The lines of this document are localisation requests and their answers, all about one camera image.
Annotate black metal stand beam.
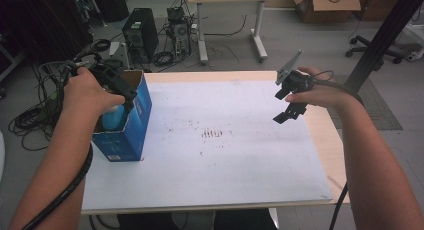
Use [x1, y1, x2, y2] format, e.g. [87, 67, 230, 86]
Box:
[346, 0, 424, 94]

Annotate thin black floor cable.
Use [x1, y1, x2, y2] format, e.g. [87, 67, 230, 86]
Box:
[203, 14, 248, 37]

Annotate blue plastic bottle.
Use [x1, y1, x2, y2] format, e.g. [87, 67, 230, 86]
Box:
[101, 104, 128, 132]

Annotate blue cardboard box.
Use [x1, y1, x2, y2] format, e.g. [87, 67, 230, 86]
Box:
[92, 69, 153, 163]

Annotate white table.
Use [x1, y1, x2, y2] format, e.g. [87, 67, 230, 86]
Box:
[81, 79, 334, 212]

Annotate person's dark trousers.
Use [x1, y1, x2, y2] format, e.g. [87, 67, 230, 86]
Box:
[116, 208, 278, 230]

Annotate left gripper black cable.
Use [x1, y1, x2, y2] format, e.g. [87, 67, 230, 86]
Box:
[21, 51, 103, 230]

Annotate black computer tower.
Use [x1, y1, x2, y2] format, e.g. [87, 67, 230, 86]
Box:
[122, 8, 160, 65]

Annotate dark curtain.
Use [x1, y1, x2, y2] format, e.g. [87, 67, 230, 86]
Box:
[0, 0, 94, 69]

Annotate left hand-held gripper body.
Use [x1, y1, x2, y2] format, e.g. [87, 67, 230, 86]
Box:
[89, 63, 138, 103]

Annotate small black cable coil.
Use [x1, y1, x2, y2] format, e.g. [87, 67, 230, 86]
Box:
[89, 39, 113, 53]

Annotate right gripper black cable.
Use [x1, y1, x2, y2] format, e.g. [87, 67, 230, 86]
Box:
[313, 69, 365, 230]

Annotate person's right hand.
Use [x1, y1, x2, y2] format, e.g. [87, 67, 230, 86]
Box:
[284, 66, 354, 111]

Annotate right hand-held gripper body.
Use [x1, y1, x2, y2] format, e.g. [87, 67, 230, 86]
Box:
[275, 49, 316, 98]

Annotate black cable bundle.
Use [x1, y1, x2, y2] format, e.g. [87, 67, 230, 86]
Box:
[8, 64, 68, 151]

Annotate open brown cardboard box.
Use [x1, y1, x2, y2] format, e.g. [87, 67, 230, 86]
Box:
[291, 0, 362, 24]

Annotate person's left hand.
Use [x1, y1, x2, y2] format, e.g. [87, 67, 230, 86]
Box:
[63, 67, 126, 120]

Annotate small open computer case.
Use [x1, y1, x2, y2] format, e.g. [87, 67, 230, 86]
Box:
[166, 6, 194, 57]

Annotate grey floor mat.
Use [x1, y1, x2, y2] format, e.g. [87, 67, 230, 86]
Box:
[328, 74, 404, 131]

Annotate black office chair base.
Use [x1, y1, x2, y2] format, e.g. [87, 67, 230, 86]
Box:
[345, 34, 405, 65]

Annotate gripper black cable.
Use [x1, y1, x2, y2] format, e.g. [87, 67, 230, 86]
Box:
[313, 69, 365, 230]
[21, 51, 103, 230]

